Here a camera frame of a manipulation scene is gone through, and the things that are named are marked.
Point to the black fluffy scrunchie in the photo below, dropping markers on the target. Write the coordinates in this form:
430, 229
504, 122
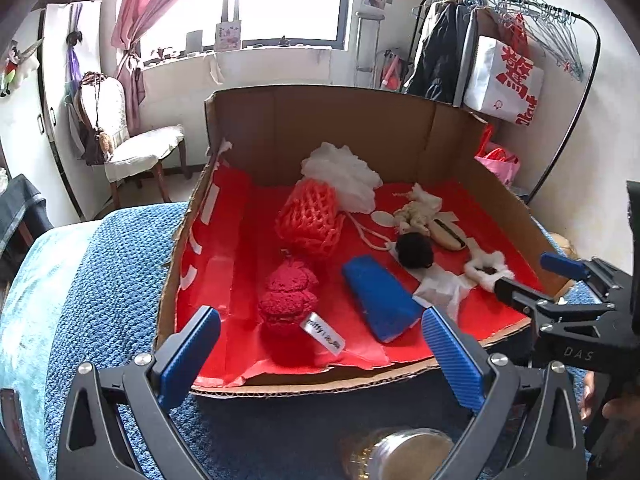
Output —
414, 250

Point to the pink plastic bag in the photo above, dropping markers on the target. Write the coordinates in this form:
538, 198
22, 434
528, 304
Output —
502, 167

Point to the red plush ball with label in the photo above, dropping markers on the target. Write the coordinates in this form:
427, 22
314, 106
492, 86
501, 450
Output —
287, 300

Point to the white bag with red print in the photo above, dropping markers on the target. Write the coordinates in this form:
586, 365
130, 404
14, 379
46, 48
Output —
495, 70

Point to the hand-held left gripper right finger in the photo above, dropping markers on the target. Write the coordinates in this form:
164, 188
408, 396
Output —
452, 355

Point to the red foam net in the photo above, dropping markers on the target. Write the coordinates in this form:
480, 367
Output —
305, 220

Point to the dark grey cloth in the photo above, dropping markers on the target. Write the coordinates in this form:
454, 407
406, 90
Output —
22, 205

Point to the red paper liner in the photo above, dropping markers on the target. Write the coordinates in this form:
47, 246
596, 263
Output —
235, 260

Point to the clear bag with pink items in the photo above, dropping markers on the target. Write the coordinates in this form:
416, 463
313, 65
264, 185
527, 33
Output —
392, 70

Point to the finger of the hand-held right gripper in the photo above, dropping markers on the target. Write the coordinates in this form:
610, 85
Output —
515, 292
560, 262

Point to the small potted plant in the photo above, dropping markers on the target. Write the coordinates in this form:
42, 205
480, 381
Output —
165, 53

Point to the white tissue packet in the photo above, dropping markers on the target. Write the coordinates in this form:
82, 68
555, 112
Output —
440, 287

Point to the white wardrobe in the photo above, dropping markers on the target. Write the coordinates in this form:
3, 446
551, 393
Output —
50, 60

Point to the person's right hand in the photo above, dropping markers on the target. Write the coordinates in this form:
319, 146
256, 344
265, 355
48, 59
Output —
622, 407

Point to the small white knotted cloth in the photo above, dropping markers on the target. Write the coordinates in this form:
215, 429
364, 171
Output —
429, 199

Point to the white fluffy knitted cloth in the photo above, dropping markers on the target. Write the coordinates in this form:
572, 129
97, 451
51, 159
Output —
345, 175

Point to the white fluffy scrunchie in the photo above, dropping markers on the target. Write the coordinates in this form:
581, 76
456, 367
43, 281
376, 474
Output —
477, 272

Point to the glass jar with silver lid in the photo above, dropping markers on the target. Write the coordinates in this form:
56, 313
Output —
400, 452

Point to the hanging dark clothes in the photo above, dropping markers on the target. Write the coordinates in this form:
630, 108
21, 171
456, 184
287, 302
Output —
440, 60

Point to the small grey frame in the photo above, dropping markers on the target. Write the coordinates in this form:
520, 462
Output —
195, 42

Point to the hanging plush toy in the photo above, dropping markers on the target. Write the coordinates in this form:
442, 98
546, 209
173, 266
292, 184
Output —
15, 67

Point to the cardboard box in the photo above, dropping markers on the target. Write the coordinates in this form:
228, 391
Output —
325, 120

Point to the chair with white cover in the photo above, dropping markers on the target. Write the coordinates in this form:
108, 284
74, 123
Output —
145, 142

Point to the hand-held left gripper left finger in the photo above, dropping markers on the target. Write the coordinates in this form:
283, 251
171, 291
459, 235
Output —
187, 355

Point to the printed card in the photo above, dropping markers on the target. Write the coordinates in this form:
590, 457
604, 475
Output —
228, 36

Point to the pink curtain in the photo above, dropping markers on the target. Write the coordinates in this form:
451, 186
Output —
145, 0

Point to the blue cloth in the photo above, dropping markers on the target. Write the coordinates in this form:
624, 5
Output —
380, 300

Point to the red plastic bag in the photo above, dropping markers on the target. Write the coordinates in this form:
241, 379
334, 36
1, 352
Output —
487, 145

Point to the white metal stool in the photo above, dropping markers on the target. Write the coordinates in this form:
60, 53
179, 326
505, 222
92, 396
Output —
370, 14

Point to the cream crochet piece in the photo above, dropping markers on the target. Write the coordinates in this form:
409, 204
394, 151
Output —
412, 217

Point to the blue knitted blanket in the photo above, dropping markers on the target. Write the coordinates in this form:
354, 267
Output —
125, 285

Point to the black clothes rack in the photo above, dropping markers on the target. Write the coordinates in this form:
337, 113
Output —
581, 107

